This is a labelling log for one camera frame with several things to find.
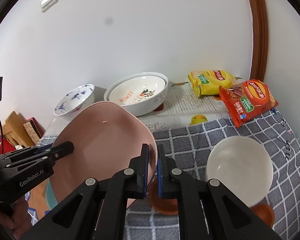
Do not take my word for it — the teal square plate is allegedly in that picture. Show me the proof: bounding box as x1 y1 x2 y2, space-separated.
45 179 58 210

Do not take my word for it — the pink square plate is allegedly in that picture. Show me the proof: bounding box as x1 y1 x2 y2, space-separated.
50 101 158 202

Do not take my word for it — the left human hand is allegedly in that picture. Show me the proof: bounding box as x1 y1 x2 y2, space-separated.
0 196 32 239

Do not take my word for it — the patterned red box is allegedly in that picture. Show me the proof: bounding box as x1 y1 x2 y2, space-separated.
23 118 45 145

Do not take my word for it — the red paper bag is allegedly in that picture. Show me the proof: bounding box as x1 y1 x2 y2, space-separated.
0 136 16 155

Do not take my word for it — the brown small cup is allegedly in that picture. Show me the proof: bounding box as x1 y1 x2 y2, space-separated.
148 178 178 215
250 203 275 228

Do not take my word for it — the blue patterned white bowl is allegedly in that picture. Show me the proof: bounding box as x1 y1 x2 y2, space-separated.
53 84 95 121

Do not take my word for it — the brown small cup front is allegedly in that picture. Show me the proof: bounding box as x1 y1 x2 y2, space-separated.
250 203 275 228

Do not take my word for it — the white floral small bowl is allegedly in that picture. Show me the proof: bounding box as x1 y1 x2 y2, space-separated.
206 136 273 207

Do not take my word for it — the grey checked tablecloth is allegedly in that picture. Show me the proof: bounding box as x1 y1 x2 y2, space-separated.
27 107 300 240

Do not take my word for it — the white lemon print bowl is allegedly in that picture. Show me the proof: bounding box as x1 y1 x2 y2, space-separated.
108 75 166 106

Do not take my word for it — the newspaper sheet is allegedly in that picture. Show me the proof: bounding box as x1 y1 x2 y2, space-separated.
44 85 229 138

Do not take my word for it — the red chips bag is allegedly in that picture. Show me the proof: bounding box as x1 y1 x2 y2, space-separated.
219 79 279 128

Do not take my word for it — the yellow chips bag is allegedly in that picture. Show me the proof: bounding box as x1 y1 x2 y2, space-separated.
188 70 241 98

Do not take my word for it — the brown wooden door frame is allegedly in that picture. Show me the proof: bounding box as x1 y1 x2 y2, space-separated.
249 0 269 81

